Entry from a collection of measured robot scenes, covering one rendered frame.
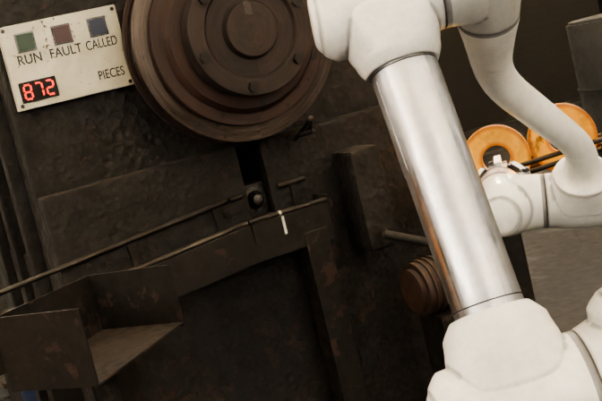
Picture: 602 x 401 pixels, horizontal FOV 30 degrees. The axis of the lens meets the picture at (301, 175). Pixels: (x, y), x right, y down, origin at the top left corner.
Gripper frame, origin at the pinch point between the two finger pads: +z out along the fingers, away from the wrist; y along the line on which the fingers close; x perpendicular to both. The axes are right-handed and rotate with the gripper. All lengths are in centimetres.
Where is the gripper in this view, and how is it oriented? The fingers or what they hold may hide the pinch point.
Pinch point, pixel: (498, 165)
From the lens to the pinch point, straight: 244.6
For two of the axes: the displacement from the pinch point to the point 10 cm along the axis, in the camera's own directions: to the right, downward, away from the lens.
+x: -2.4, -9.5, -1.9
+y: 9.6, -2.1, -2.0
